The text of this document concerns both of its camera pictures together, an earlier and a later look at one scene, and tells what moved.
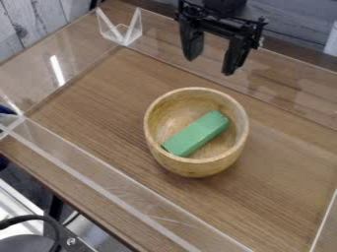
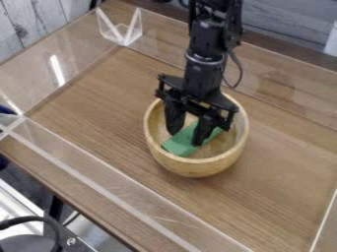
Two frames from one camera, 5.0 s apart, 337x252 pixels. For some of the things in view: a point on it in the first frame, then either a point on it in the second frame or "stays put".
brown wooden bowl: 172,112 stays put
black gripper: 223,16 to 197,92
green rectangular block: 189,139 stays put
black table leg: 55,208 stays put
